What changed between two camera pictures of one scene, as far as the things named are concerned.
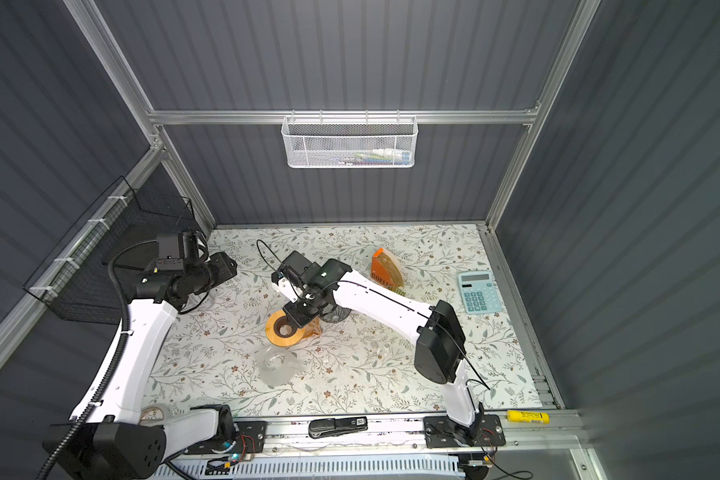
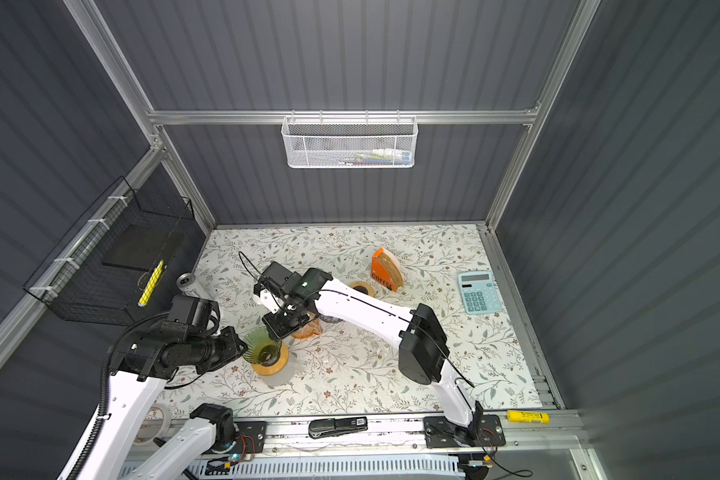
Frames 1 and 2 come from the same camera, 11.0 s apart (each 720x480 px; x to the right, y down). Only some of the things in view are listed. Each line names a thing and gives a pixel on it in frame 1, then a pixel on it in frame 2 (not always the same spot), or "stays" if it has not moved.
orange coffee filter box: x=386 y=271 stays
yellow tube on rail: x=528 y=417 stays
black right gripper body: x=303 y=310 -> x=284 y=321
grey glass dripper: x=338 y=314 stays
